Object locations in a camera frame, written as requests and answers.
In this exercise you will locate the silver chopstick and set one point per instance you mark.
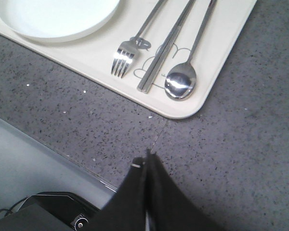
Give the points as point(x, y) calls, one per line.
point(167, 51)
point(162, 48)

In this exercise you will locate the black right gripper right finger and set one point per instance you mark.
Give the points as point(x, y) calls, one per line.
point(168, 208)

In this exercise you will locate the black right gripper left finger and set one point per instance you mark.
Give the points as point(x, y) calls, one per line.
point(125, 211)

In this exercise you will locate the silver spoon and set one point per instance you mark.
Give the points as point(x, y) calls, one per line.
point(181, 79)

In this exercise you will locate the black device with cable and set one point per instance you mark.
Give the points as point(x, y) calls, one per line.
point(50, 211)

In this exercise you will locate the cream rabbit tray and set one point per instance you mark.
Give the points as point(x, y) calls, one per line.
point(92, 56)

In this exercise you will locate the silver fork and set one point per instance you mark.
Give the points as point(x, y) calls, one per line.
point(128, 51)

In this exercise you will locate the white round plate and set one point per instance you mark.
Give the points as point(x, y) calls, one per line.
point(56, 20)

